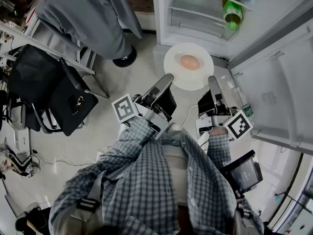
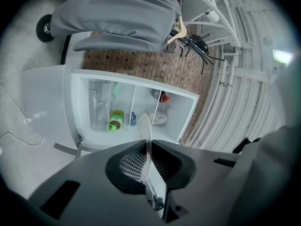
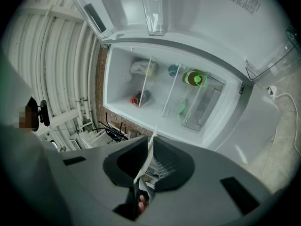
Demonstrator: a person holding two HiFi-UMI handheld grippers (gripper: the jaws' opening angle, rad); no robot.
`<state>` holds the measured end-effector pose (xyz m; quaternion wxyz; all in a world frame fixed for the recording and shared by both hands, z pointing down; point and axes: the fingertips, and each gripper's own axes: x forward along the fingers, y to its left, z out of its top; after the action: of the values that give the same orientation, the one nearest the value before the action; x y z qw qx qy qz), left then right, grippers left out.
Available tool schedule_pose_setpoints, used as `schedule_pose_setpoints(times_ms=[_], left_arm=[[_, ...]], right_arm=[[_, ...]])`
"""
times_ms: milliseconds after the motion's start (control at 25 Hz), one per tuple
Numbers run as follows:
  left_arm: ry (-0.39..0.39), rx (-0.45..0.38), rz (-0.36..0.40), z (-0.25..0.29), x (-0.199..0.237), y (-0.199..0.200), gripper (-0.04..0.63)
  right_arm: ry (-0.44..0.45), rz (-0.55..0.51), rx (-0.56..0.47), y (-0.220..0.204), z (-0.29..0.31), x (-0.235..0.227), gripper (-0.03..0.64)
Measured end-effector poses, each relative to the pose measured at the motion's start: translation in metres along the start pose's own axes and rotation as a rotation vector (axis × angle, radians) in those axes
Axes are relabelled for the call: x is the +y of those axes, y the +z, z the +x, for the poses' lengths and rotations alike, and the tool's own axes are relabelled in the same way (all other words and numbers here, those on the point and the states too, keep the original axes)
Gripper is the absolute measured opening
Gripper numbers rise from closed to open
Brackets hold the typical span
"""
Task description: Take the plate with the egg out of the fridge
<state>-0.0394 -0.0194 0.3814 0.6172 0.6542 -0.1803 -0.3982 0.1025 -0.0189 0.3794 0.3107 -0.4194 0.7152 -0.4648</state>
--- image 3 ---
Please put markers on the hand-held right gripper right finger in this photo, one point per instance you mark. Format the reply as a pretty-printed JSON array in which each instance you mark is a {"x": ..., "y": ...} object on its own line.
[{"x": 211, "y": 196}]

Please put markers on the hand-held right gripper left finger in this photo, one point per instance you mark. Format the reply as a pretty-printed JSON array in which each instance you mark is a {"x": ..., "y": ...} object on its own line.
[{"x": 94, "y": 180}]

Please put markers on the white round plate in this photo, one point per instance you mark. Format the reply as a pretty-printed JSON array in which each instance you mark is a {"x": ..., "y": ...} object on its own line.
[{"x": 146, "y": 161}]

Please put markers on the white refrigerator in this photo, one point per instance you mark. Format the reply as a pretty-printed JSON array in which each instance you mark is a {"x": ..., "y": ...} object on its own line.
[{"x": 211, "y": 32}]

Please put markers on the person's right hand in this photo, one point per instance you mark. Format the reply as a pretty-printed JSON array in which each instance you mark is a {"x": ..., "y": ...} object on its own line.
[{"x": 142, "y": 204}]

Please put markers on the black metal rack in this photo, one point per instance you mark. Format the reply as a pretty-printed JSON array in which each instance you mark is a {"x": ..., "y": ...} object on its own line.
[{"x": 113, "y": 132}]

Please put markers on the brown bag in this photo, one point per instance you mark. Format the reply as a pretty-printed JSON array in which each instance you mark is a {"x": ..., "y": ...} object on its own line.
[{"x": 136, "y": 134}]

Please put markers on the person's head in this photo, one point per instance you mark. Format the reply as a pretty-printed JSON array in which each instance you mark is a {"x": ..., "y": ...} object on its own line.
[{"x": 28, "y": 119}]

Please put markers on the clear fridge door shelf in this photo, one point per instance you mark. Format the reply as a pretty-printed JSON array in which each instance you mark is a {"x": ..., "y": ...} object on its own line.
[{"x": 207, "y": 102}]

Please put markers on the green plastic bag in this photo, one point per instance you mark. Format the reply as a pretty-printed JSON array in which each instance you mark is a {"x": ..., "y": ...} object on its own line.
[{"x": 183, "y": 106}]

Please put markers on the red-cap cola bottle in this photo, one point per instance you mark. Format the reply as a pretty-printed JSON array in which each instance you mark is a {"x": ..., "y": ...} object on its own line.
[{"x": 143, "y": 96}]

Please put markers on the round thermostat dial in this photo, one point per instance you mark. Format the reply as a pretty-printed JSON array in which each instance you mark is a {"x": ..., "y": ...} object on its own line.
[{"x": 127, "y": 78}]

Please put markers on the green drink bottle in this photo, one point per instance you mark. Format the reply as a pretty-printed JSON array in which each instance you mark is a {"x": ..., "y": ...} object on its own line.
[{"x": 191, "y": 78}]

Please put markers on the clear bag of food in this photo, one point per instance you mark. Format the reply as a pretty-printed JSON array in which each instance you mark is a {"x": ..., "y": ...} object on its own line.
[{"x": 141, "y": 67}]

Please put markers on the blue drink bottle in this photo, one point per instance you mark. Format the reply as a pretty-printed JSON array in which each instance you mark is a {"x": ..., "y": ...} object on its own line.
[{"x": 173, "y": 70}]

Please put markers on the clear door bin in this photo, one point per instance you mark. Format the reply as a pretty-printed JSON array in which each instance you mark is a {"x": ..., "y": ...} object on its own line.
[
  {"x": 155, "y": 20},
  {"x": 263, "y": 74}
]

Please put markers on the white wall pipes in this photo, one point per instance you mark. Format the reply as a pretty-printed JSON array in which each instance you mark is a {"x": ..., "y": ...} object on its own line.
[{"x": 80, "y": 112}]

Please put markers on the black head-mounted camera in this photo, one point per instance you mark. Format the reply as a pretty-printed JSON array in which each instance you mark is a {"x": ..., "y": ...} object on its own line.
[{"x": 44, "y": 114}]

